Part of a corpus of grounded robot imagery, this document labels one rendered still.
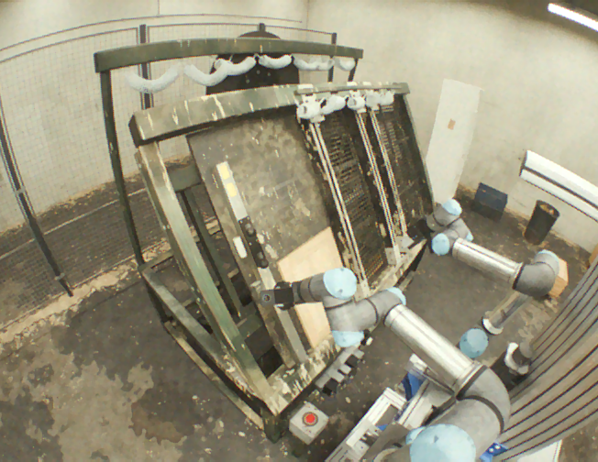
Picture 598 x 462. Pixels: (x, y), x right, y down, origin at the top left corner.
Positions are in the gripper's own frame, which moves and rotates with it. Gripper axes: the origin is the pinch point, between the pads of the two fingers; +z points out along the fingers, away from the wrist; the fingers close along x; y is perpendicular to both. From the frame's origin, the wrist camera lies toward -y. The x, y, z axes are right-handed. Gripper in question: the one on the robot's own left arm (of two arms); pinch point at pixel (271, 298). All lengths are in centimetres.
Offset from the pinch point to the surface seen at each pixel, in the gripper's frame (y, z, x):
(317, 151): 40, 5, 63
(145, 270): -33, 122, 33
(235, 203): -4.1, 7.5, 36.5
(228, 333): -11.0, 17.8, -10.0
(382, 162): 103, 15, 70
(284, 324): 16.0, 24.0, -12.1
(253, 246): 2.6, 11.8, 20.7
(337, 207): 51, 13, 37
